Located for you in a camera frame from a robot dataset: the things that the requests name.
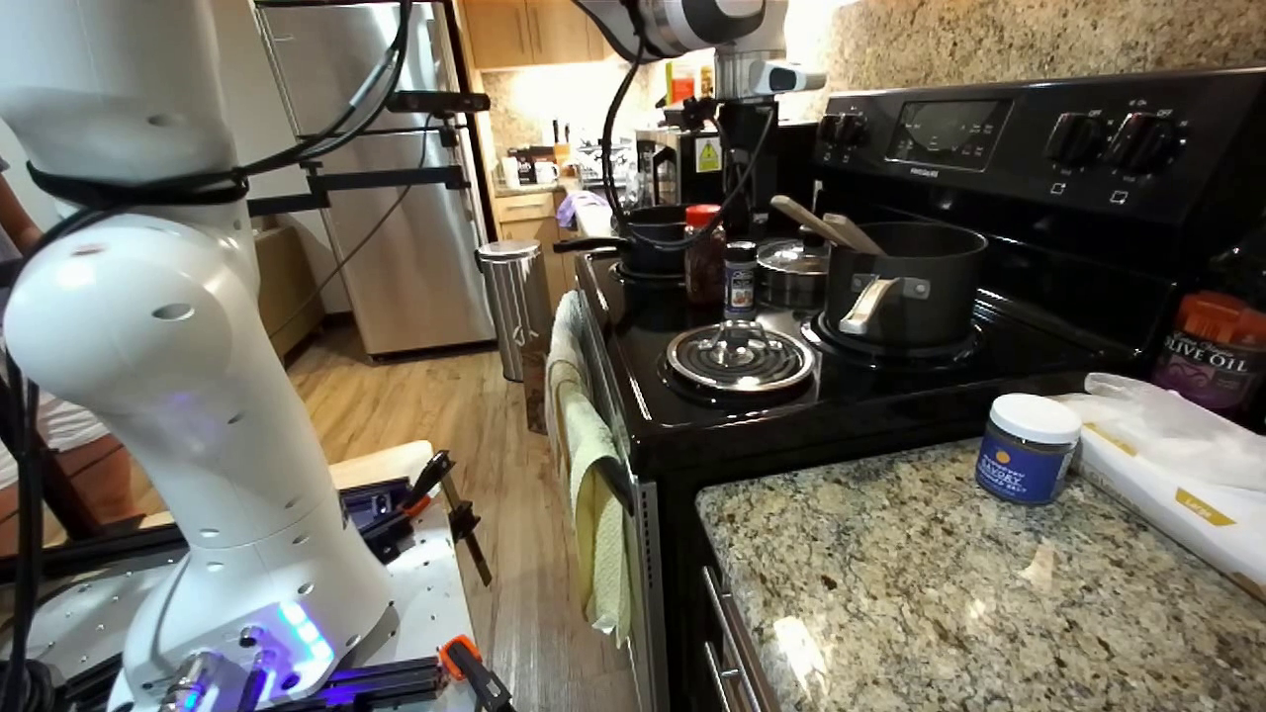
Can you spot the stainless steel refrigerator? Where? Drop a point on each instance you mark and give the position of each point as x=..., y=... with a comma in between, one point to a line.
x=399, y=237

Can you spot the large black cooking pot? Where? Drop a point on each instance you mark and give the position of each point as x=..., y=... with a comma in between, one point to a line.
x=917, y=282

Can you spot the silver trash can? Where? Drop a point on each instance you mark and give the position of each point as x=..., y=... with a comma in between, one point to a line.
x=511, y=308

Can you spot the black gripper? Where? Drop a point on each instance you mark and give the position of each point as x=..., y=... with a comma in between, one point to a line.
x=748, y=133

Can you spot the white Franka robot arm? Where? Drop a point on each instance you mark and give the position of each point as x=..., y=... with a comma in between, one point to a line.
x=198, y=398

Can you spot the red lid spice jar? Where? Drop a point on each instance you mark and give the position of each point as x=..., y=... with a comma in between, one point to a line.
x=703, y=263

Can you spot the coil stove burner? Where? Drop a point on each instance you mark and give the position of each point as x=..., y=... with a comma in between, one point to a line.
x=737, y=356

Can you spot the white jar blue label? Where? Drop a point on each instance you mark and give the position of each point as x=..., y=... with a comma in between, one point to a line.
x=1025, y=451

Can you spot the small salt shaker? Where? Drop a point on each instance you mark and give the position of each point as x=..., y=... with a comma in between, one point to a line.
x=737, y=277

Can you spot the small black saucepan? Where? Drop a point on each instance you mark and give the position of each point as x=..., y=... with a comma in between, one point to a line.
x=653, y=269

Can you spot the brown wood upper cabinets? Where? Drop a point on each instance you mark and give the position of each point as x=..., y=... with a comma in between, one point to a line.
x=528, y=29

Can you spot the black vertical stand pole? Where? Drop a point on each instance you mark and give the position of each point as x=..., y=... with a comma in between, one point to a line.
x=467, y=118

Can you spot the black coffee maker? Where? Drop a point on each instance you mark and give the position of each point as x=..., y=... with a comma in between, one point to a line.
x=660, y=165

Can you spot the black stove knob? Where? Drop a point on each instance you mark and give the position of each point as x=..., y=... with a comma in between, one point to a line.
x=843, y=126
x=1150, y=140
x=1079, y=136

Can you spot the wooden spoon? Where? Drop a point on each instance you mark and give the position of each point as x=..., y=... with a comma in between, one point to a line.
x=857, y=233
x=803, y=216

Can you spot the low wooden cabinet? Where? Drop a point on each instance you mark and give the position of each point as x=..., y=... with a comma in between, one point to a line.
x=286, y=282

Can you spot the robot mounting platform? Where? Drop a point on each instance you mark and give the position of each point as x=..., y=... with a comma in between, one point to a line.
x=422, y=596

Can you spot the yellow dish towel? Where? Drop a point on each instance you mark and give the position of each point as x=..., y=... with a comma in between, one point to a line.
x=586, y=461

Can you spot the black electric stove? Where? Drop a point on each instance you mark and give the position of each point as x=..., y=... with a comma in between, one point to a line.
x=925, y=398

